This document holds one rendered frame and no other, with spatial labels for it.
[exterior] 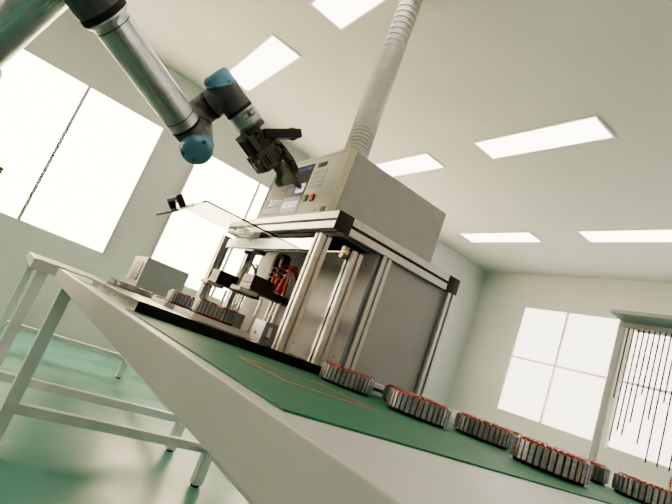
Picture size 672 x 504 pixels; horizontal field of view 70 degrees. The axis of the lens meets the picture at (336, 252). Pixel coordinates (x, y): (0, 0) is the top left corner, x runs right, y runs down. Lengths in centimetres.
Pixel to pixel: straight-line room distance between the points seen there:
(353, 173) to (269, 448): 101
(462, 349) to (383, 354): 782
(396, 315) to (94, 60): 539
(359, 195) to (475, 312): 795
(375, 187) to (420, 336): 42
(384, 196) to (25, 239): 489
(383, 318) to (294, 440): 92
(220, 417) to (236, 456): 5
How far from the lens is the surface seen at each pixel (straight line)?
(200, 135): 117
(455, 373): 899
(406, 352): 127
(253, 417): 35
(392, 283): 121
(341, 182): 124
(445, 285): 132
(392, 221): 134
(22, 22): 126
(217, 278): 142
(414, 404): 84
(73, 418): 239
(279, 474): 30
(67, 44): 623
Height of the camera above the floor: 79
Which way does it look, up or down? 12 degrees up
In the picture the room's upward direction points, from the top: 21 degrees clockwise
